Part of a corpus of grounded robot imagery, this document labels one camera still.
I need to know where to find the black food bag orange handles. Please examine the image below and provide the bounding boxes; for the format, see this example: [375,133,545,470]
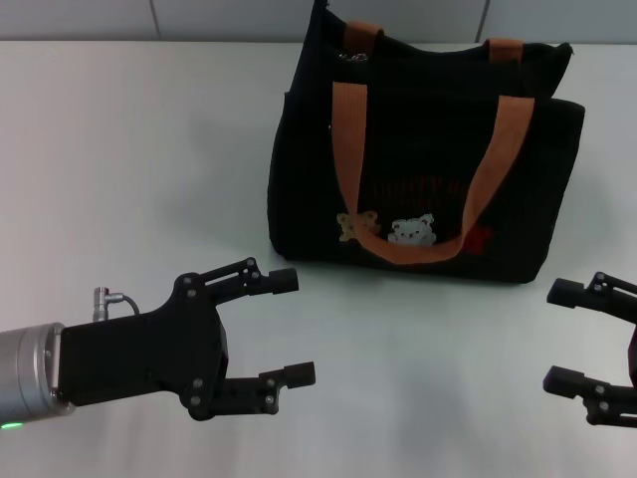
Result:
[268,0,586,287]

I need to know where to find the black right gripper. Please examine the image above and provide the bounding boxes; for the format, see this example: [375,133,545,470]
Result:
[541,271,637,427]

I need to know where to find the left gripper connector cable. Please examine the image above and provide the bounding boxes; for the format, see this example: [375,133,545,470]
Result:
[89,285,143,323]

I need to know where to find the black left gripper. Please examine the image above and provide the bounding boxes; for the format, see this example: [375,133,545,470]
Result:
[54,256,318,422]

